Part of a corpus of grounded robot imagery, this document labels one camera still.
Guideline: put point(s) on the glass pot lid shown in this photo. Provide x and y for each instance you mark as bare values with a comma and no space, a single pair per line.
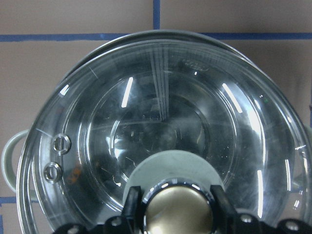
158,136

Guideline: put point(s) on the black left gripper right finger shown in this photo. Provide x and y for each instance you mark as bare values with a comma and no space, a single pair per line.
225,215

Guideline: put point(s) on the pale green electric pot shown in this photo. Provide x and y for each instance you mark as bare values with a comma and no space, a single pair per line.
14,158

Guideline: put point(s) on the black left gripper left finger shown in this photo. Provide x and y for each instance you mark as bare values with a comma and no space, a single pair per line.
132,213

